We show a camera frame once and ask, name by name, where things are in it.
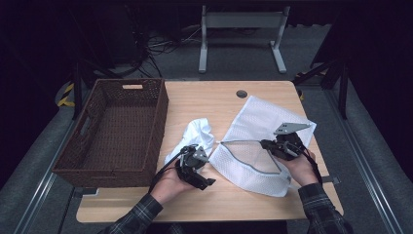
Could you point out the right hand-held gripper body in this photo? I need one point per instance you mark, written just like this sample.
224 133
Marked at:
287 146

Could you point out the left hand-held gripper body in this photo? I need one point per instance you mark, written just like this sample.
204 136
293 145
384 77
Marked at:
191 169

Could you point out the white mesh laundry bag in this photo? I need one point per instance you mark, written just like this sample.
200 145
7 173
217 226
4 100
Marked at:
256 117

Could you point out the white cloth garment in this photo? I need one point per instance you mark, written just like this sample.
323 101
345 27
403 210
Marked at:
198 133

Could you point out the brown wicker basket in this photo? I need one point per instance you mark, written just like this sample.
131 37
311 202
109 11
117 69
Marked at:
117 130

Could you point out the person's right hand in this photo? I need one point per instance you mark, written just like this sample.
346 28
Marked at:
303 169

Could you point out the person's left hand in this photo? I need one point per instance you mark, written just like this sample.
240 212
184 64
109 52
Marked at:
168 188

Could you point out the black metal stand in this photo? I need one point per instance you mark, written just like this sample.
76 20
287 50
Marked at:
77 91
342 94

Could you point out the yellow black hazard tape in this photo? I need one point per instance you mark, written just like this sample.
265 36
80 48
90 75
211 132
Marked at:
66 96

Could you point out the grey metal table bracket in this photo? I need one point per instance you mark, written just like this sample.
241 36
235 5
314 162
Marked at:
86 192
331 179

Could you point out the grey metal floor rail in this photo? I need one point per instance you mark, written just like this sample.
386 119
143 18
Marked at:
363 162
42 191

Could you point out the grey metal stand frame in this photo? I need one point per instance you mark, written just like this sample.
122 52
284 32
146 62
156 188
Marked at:
243 19

